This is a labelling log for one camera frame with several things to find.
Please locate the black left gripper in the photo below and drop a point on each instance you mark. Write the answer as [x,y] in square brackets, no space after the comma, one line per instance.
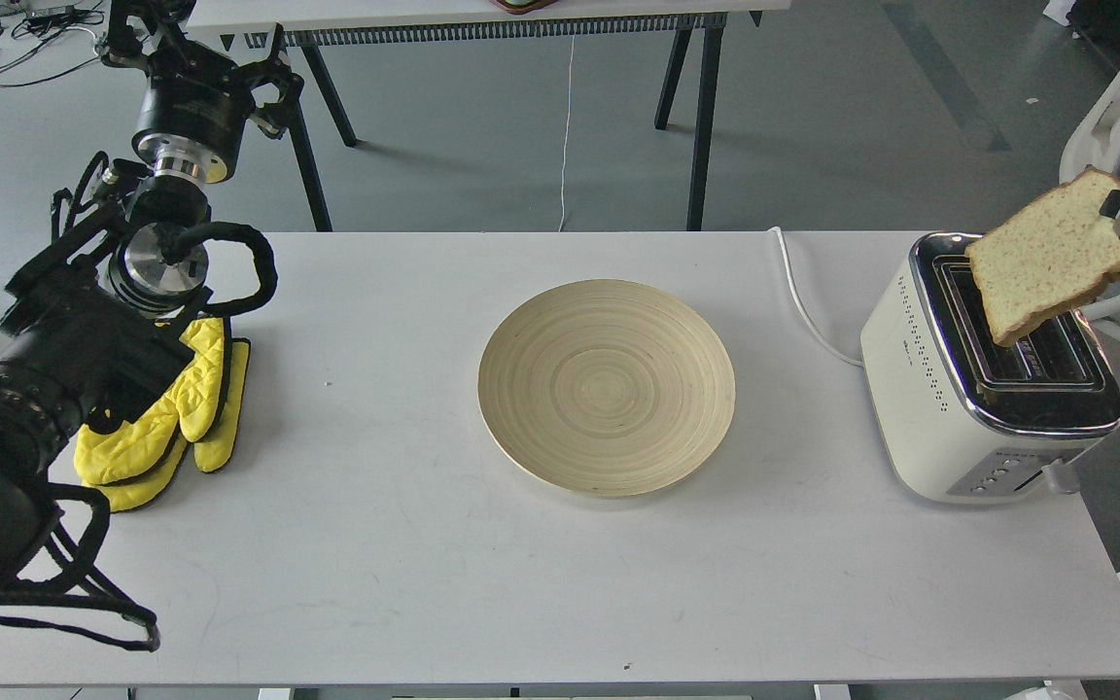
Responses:
[197,101]

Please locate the slice of bread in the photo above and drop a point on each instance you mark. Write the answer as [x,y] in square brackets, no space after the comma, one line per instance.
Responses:
[1059,253]

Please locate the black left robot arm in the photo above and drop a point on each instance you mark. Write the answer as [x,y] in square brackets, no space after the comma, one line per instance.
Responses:
[95,328]

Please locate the cream white toaster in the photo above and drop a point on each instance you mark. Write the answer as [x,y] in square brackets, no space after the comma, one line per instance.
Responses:
[966,421]

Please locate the background table with black legs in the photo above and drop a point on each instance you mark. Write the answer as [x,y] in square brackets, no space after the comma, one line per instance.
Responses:
[310,26]

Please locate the yellow oven mitt lower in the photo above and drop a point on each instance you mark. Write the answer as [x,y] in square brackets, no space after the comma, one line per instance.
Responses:
[209,454]

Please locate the yellow oven mitt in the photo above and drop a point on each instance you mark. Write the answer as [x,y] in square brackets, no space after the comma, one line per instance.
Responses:
[188,410]
[209,454]

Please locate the yellow oven mitt upper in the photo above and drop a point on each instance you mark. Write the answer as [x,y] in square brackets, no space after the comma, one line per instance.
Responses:
[188,410]

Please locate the round bamboo plate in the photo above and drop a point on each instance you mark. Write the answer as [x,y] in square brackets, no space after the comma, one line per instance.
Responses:
[607,388]

